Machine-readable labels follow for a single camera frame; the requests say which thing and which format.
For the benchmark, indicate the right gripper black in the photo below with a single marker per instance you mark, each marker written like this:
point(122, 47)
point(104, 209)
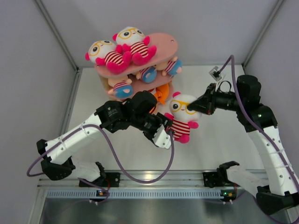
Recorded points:
point(206, 103)

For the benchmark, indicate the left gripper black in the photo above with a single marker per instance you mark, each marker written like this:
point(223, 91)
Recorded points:
point(160, 120)

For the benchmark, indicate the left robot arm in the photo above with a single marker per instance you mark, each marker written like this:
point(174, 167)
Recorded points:
point(58, 163)

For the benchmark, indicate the aluminium left frame rail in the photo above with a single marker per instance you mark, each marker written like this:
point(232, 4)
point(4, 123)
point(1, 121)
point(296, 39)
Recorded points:
point(70, 103)

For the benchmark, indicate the white pink doll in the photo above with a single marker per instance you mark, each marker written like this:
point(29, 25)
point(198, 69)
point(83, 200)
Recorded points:
point(183, 119)
point(133, 40)
point(106, 53)

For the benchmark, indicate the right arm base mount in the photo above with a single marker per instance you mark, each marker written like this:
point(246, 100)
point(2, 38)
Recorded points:
point(216, 179)

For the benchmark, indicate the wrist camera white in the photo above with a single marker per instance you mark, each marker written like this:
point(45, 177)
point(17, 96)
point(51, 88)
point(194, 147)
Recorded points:
point(216, 74)
point(161, 138)

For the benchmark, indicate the pink three-tier toy shelf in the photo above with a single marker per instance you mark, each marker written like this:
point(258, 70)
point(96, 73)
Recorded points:
point(167, 47)

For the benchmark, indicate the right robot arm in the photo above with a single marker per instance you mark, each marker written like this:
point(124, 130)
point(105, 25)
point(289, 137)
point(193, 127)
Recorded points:
point(281, 190)

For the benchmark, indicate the orange shrimp plush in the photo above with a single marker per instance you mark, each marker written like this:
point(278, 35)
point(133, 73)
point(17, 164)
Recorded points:
point(161, 94)

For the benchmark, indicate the aluminium front frame rail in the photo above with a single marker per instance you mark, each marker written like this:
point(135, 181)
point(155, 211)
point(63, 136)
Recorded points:
point(173, 179)

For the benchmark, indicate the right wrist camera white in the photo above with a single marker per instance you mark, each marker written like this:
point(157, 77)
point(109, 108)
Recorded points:
point(216, 74)

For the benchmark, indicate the white pink doll back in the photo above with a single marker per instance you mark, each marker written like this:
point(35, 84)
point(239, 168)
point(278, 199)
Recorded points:
point(183, 119)

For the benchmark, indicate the boy doll on middle shelf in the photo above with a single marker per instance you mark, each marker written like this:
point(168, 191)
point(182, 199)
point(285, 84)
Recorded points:
point(120, 87)

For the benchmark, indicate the boy doll black hair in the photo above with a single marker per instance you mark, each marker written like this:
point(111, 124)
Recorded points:
point(171, 67)

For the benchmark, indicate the white slotted cable duct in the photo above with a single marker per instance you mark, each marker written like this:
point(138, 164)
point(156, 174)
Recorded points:
point(142, 193)

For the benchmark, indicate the aluminium frame rail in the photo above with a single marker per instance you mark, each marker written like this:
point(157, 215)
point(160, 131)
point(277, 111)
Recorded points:
point(70, 103)
point(173, 179)

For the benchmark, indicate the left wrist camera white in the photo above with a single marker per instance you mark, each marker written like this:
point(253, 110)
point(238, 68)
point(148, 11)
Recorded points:
point(161, 138)

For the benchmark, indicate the white pink doll on shelf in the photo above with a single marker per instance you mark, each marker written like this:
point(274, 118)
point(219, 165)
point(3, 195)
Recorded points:
point(106, 53)

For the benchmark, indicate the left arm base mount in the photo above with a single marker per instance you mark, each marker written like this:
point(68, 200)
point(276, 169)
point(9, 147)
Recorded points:
point(110, 179)

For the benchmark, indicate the boy doll striped shirt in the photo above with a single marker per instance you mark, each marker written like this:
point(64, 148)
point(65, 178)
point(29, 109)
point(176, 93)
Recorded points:
point(147, 75)

